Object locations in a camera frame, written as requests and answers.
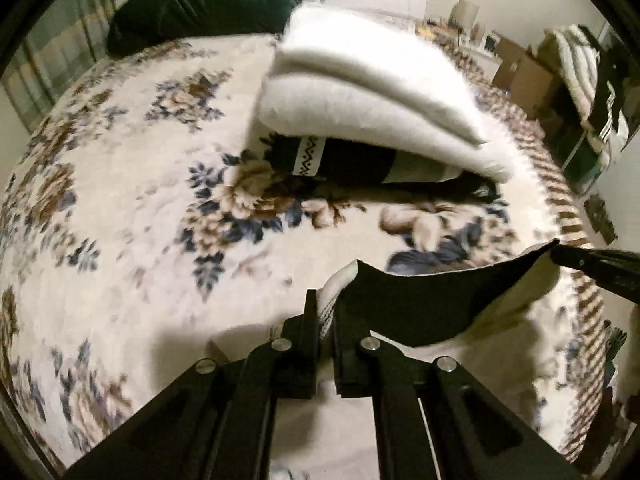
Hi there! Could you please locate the black white-lined small garment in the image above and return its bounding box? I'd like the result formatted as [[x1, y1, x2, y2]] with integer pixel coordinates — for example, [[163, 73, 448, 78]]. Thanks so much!
[[317, 239, 563, 361]]

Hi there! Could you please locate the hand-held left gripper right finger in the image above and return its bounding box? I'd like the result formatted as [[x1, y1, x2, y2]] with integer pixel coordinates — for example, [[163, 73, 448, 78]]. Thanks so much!
[[332, 304, 587, 480]]

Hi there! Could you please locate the window with curtain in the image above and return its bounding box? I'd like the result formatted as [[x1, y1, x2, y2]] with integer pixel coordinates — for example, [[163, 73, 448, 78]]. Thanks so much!
[[0, 0, 117, 122]]

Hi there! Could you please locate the brown cardboard box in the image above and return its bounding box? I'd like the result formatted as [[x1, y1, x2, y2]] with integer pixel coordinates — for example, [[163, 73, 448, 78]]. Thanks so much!
[[492, 37, 557, 122]]

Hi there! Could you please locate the dark green pillow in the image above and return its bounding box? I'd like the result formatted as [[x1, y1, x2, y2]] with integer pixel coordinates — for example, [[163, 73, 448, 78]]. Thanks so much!
[[106, 0, 326, 59]]

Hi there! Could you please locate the floral bed blanket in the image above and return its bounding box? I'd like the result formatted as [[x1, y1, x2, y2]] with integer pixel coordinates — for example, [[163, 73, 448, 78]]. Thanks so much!
[[0, 34, 617, 480]]

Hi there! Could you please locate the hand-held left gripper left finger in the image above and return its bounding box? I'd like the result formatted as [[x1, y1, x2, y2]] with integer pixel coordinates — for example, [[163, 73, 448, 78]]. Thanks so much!
[[64, 288, 322, 480]]

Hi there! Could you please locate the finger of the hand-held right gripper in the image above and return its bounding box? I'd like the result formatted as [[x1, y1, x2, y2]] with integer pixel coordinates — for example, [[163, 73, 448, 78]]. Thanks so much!
[[550, 244, 640, 307]]

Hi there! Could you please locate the white folded fluffy blanket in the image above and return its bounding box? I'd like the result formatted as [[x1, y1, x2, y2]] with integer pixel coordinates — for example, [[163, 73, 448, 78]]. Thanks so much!
[[247, 2, 516, 184]]

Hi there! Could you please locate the black zigzag-trim folded garment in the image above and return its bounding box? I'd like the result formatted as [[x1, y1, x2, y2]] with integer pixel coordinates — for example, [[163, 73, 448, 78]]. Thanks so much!
[[265, 132, 501, 206]]

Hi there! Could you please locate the striped blanket pile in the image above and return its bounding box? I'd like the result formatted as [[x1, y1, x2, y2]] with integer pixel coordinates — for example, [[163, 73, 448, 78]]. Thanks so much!
[[542, 24, 632, 162]]

